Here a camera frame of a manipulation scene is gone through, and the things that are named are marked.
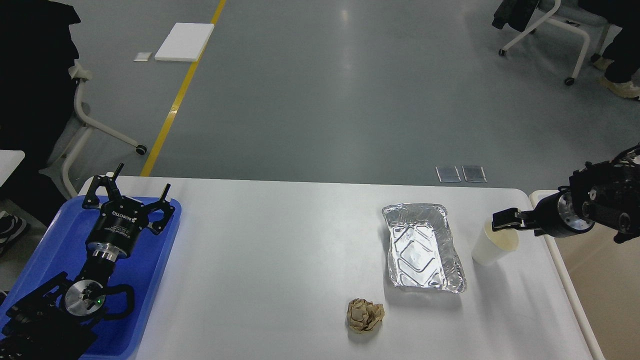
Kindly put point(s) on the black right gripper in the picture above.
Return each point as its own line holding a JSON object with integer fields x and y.
{"x": 554, "y": 215}

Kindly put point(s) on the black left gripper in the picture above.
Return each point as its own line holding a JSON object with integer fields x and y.
{"x": 121, "y": 219}

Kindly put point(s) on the white paper cup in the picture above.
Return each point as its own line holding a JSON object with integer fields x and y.
{"x": 492, "y": 245}

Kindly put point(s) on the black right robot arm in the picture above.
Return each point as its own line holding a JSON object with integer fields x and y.
{"x": 605, "y": 193}

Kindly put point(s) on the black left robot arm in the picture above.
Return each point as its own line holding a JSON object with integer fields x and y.
{"x": 87, "y": 291}

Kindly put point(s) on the right clear floor plate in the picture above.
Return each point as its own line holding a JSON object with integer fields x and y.
{"x": 474, "y": 174}

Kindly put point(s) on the clear floor plate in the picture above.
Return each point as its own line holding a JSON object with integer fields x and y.
{"x": 474, "y": 174}
{"x": 448, "y": 174}

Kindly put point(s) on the blue plastic tray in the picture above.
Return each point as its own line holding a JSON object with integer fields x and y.
{"x": 63, "y": 249}

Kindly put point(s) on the left clear floor plate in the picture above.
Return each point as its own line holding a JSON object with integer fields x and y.
{"x": 448, "y": 174}

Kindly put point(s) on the white chair left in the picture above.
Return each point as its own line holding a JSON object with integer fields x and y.
{"x": 79, "y": 129}

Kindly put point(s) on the aluminium foil tray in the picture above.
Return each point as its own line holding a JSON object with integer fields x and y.
{"x": 421, "y": 256}

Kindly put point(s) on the beige plastic bin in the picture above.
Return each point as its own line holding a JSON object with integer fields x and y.
{"x": 602, "y": 281}

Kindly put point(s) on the black white sneaker left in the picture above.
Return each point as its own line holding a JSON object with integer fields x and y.
{"x": 12, "y": 228}

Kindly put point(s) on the white side table corner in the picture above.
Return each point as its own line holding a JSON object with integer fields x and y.
{"x": 9, "y": 162}

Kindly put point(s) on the small white floor tile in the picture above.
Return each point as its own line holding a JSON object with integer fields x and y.
{"x": 142, "y": 57}

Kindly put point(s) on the crumpled brown paper ball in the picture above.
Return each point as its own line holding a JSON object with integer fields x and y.
{"x": 363, "y": 316}

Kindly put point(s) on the white foam board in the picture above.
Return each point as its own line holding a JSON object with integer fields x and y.
{"x": 185, "y": 42}

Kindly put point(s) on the person in black left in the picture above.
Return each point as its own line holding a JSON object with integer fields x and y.
{"x": 37, "y": 97}

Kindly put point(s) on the seated person right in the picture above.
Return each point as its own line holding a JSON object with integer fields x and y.
{"x": 621, "y": 58}

